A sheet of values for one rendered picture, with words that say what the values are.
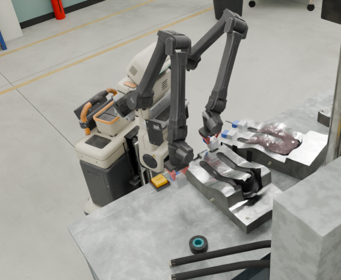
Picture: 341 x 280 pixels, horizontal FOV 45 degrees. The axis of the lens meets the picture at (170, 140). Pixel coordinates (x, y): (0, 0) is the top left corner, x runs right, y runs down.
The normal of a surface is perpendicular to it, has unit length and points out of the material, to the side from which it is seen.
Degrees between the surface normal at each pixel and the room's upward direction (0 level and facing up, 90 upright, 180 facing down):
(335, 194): 0
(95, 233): 0
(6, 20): 90
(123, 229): 0
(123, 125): 92
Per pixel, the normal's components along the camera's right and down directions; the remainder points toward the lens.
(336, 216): -0.12, -0.79
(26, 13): 0.59, 0.43
